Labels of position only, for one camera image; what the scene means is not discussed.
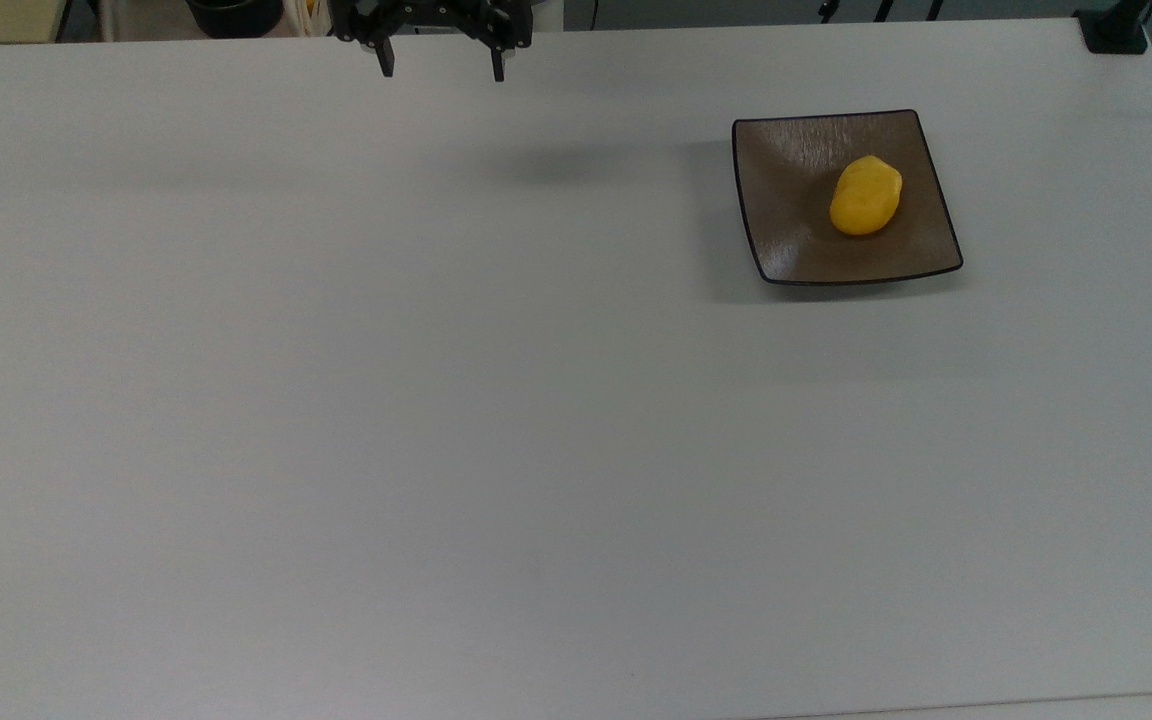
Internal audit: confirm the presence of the cream fabric bundle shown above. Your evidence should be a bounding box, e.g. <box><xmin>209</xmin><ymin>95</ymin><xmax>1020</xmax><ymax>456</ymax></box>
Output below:
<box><xmin>282</xmin><ymin>0</ymin><xmax>331</xmax><ymax>38</ymax></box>

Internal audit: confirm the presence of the black table clamp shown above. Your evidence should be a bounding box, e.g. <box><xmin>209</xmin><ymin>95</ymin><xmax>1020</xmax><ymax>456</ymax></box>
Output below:
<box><xmin>1074</xmin><ymin>0</ymin><xmax>1152</xmax><ymax>55</ymax></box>

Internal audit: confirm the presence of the yellow potato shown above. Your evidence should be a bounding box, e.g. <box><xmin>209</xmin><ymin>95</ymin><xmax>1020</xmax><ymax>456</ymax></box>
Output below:
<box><xmin>828</xmin><ymin>154</ymin><xmax>905</xmax><ymax>238</ymax></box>

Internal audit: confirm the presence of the black round bucket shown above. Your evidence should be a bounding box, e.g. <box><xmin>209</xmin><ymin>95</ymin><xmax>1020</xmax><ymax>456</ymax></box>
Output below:
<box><xmin>185</xmin><ymin>0</ymin><xmax>284</xmax><ymax>40</ymax></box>

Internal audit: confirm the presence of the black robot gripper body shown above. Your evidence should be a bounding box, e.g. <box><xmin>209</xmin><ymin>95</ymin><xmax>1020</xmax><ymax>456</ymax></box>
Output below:
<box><xmin>326</xmin><ymin>0</ymin><xmax>535</xmax><ymax>51</ymax></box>

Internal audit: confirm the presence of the brown square ceramic plate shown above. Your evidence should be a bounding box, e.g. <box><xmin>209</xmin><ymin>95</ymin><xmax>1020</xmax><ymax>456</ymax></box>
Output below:
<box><xmin>731</xmin><ymin>109</ymin><xmax>965</xmax><ymax>288</ymax></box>

